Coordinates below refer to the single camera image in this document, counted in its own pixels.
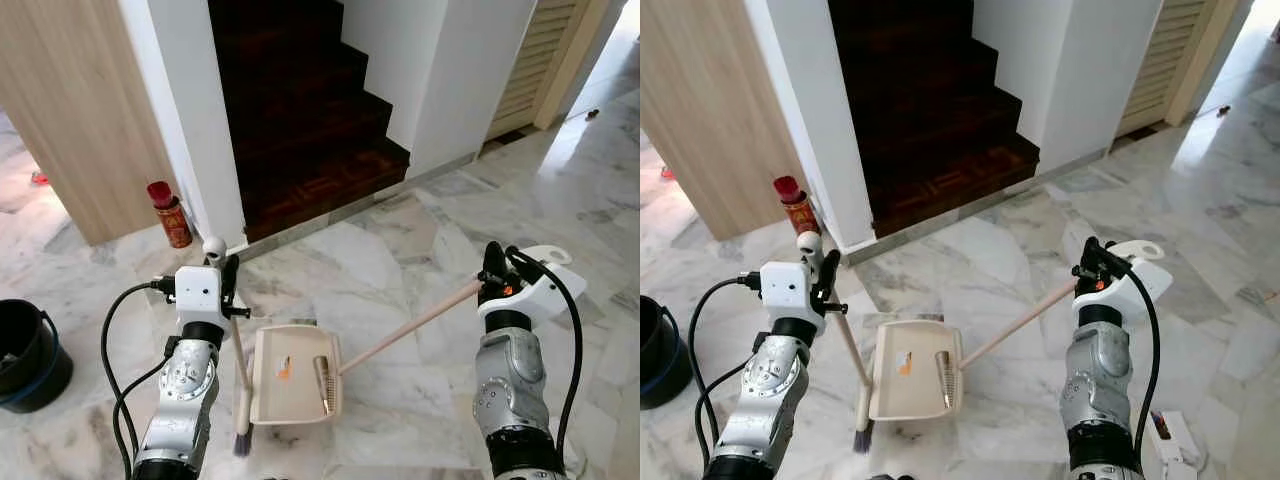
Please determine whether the wooden handled broom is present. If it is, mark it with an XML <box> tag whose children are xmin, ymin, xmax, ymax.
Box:
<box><xmin>797</xmin><ymin>231</ymin><xmax>881</xmax><ymax>456</ymax></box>
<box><xmin>203</xmin><ymin>236</ymin><xmax>256</xmax><ymax>459</ymax></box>

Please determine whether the beige long handled dustpan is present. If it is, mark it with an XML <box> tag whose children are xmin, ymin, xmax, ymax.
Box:
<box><xmin>868</xmin><ymin>240</ymin><xmax>1166</xmax><ymax>423</ymax></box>
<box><xmin>248</xmin><ymin>245</ymin><xmax>574</xmax><ymax>426</ymax></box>

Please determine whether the red spray can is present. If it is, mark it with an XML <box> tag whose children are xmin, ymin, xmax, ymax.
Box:
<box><xmin>147</xmin><ymin>181</ymin><xmax>194</xmax><ymax>250</ymax></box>
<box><xmin>773</xmin><ymin>176</ymin><xmax>821</xmax><ymax>239</ymax></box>

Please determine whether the brown ribbed cone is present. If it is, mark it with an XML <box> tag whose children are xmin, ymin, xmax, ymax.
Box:
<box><xmin>313</xmin><ymin>355</ymin><xmax>336</xmax><ymax>416</ymax></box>
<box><xmin>935</xmin><ymin>350</ymin><xmax>958</xmax><ymax>409</ymax></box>

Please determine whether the dark wooden staircase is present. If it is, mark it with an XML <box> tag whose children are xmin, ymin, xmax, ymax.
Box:
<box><xmin>207</xmin><ymin>0</ymin><xmax>413</xmax><ymax>244</ymax></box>
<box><xmin>828</xmin><ymin>0</ymin><xmax>1041</xmax><ymax>239</ymax></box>

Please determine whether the white power strip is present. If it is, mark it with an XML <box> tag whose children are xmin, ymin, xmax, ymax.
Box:
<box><xmin>1148</xmin><ymin>410</ymin><xmax>1208</xmax><ymax>479</ymax></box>

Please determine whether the black plastic bucket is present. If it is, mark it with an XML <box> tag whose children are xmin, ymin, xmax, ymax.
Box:
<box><xmin>640</xmin><ymin>295</ymin><xmax>693</xmax><ymax>411</ymax></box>
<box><xmin>0</xmin><ymin>298</ymin><xmax>75</xmax><ymax>415</ymax></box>

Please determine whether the beige louvered door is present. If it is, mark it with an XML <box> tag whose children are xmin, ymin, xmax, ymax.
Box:
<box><xmin>1115</xmin><ymin>0</ymin><xmax>1241</xmax><ymax>139</ymax></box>
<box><xmin>487</xmin><ymin>0</ymin><xmax>613</xmax><ymax>141</ymax></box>

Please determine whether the light wood cabinet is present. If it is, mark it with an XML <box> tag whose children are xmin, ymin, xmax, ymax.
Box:
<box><xmin>0</xmin><ymin>0</ymin><xmax>179</xmax><ymax>248</ymax></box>
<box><xmin>640</xmin><ymin>0</ymin><xmax>801</xmax><ymax>241</ymax></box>

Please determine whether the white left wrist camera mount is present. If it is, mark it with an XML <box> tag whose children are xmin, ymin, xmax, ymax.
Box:
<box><xmin>172</xmin><ymin>265</ymin><xmax>226</xmax><ymax>326</ymax></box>
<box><xmin>760</xmin><ymin>260</ymin><xmax>823</xmax><ymax>323</ymax></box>

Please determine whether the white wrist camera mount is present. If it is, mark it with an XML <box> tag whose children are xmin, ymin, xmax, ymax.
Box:
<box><xmin>172</xmin><ymin>265</ymin><xmax>226</xmax><ymax>326</ymax></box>
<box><xmin>478</xmin><ymin>262</ymin><xmax>573</xmax><ymax>323</ymax></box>
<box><xmin>760</xmin><ymin>260</ymin><xmax>823</xmax><ymax>323</ymax></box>
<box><xmin>1075</xmin><ymin>258</ymin><xmax>1173</xmax><ymax>321</ymax></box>

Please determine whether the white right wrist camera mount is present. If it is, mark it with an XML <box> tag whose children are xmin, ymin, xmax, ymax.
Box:
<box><xmin>478</xmin><ymin>262</ymin><xmax>573</xmax><ymax>323</ymax></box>
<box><xmin>1075</xmin><ymin>258</ymin><xmax>1173</xmax><ymax>321</ymax></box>

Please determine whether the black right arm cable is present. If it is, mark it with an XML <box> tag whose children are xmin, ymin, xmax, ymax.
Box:
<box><xmin>1095</xmin><ymin>243</ymin><xmax>1161</xmax><ymax>461</ymax></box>
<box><xmin>505</xmin><ymin>247</ymin><xmax>586</xmax><ymax>471</ymax></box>

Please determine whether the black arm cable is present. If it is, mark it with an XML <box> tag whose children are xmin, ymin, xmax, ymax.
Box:
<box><xmin>100</xmin><ymin>278</ymin><xmax>179</xmax><ymax>480</ymax></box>
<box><xmin>688</xmin><ymin>272</ymin><xmax>766</xmax><ymax>476</ymax></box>
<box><xmin>1095</xmin><ymin>243</ymin><xmax>1161</xmax><ymax>461</ymax></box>
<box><xmin>505</xmin><ymin>247</ymin><xmax>586</xmax><ymax>471</ymax></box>

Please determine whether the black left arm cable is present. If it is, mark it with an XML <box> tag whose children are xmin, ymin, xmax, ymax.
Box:
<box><xmin>100</xmin><ymin>278</ymin><xmax>179</xmax><ymax>480</ymax></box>
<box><xmin>688</xmin><ymin>272</ymin><xmax>766</xmax><ymax>476</ymax></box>

